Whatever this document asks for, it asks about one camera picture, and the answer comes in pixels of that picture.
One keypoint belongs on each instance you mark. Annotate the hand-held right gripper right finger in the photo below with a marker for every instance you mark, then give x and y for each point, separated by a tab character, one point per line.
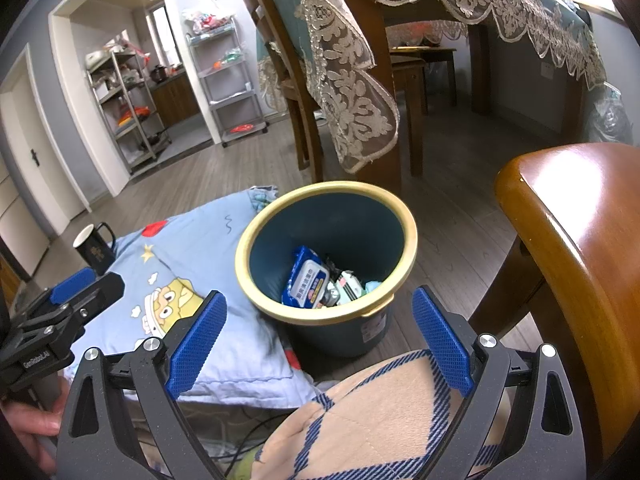
442	340

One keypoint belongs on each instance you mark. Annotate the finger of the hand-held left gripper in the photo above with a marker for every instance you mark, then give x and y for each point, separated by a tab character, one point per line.
75	284
100	290

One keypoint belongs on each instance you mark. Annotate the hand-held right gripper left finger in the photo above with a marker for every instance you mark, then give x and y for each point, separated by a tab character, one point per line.
197	345

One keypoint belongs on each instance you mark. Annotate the blue face mask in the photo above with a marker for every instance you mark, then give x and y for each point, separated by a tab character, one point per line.
372	286

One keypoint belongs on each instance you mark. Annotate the green carton box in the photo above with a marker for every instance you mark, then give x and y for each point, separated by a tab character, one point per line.
347	287

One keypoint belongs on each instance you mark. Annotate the blue wet wipes pack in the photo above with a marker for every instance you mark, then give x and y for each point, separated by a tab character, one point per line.
307	280

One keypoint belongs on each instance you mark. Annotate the blue bin with yellow rim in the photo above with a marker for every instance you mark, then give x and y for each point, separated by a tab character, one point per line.
325	220

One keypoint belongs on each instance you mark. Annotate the person's left hand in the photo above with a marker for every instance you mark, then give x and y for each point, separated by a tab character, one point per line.
25	420

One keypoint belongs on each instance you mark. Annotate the black mug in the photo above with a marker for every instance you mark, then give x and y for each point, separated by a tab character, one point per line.
95	252

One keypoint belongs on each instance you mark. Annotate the beige cabinet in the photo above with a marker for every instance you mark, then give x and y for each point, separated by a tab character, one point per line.
20	240

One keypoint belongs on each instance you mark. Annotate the person's right leg plaid pants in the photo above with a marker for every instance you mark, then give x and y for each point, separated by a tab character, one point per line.
375	420

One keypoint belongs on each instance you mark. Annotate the printed blue blanket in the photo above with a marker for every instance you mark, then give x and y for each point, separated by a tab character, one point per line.
200	240

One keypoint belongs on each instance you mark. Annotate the white door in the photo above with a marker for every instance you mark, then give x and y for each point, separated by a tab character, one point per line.
50	170

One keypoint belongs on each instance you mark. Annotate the metal shelf rack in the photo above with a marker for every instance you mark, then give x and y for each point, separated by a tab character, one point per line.
145	140

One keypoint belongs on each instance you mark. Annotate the glossy wooden chair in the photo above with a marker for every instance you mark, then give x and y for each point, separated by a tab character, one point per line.
575	240

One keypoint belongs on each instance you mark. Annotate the orange plastic shelf items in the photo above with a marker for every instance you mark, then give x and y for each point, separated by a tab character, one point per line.
134	115

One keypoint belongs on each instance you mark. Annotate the wooden kitchen cabinet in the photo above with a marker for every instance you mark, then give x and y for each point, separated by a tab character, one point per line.
175	100

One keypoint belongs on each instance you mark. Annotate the dark cooking pot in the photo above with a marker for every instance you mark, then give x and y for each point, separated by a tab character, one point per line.
159	74

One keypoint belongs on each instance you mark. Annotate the white rice cooker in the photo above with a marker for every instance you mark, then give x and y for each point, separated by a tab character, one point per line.
100	59

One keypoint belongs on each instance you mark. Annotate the white trolley rack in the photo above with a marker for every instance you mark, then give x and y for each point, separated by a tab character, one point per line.
235	100

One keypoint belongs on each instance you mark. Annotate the dark wooden dining chair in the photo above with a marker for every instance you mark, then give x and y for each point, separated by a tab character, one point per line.
302	130

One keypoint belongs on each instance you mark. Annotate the window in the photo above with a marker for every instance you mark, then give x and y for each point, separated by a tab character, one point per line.
160	35

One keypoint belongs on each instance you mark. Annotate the wooden dining table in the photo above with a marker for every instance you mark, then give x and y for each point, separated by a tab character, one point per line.
385	75

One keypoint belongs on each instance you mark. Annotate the beige lace table cover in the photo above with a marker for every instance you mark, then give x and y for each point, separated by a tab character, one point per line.
345	85

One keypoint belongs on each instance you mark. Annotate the wooden stool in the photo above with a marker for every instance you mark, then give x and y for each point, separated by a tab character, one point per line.
420	55

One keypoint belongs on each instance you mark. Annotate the plastic bag with red items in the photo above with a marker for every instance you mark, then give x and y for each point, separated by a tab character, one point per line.
207	22

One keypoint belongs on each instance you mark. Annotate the teal tablecloth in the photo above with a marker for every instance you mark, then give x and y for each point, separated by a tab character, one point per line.
292	10

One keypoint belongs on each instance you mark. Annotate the white wall socket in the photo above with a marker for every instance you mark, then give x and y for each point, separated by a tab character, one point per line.
548	71

